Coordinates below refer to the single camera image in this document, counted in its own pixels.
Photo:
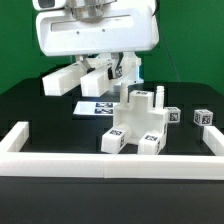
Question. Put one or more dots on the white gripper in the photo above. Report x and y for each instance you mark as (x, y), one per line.
(91, 28)

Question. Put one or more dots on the white chair back frame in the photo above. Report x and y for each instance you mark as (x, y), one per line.
(93, 84)

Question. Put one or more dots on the white chair seat part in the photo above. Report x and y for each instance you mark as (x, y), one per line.
(141, 112)

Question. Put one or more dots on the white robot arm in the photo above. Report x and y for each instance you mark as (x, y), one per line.
(103, 35)

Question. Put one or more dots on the white tag sheet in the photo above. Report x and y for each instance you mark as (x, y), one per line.
(94, 108)

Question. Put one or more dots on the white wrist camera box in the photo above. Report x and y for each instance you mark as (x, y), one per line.
(41, 5)

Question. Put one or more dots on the white U-shaped fence frame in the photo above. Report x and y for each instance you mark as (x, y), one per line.
(15, 162)

